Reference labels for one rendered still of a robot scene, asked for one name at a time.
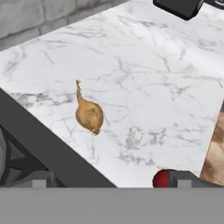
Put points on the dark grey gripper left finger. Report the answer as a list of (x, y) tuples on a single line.
[(43, 178)]

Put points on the brown onion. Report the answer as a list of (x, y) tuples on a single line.
[(89, 113)]

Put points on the black stove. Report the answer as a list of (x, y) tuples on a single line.
[(43, 145)]

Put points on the red tomato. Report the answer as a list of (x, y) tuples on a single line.
[(160, 178)]

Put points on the black appliance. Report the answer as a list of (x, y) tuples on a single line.
[(179, 7)]

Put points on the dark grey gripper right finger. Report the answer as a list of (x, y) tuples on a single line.
[(182, 178)]

